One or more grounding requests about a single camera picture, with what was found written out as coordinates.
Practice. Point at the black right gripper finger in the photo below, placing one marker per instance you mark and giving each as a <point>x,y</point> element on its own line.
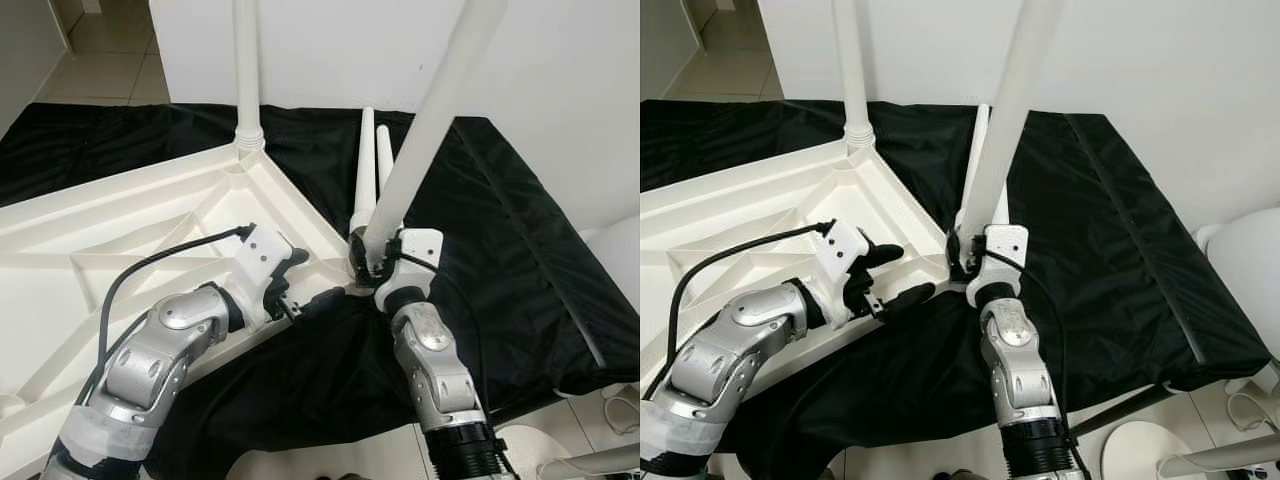
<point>355,255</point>
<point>954,252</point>

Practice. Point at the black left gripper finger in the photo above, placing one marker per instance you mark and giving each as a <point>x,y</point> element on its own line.
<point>880,255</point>
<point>297,258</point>
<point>905,300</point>
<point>322,301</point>

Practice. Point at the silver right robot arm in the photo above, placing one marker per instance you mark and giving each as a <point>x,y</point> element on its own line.
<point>430,350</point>
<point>1015,350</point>

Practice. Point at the black cloth table cover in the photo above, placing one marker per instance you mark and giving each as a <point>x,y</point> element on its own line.
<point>1130,250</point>
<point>520,250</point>

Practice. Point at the dark metal table leg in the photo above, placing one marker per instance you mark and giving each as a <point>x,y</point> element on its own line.
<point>1120,410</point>
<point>560,400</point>

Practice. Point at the white round stand base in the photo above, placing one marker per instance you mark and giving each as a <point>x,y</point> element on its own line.
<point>535,455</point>
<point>1150,455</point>

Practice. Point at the white rounded appliance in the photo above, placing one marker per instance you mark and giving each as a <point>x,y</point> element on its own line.
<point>615,255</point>
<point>1245,250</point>

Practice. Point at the white stand pole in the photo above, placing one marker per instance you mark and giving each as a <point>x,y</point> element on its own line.
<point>600,460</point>
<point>1230,458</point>

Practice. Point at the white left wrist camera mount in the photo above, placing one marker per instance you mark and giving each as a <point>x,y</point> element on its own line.
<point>840,250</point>
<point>262,255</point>

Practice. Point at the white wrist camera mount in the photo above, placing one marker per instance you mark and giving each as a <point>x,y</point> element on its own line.
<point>415,250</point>
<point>262,255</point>
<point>840,250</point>
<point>1005,245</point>

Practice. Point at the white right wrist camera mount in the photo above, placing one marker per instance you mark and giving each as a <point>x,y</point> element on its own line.
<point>415,250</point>
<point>1005,245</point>

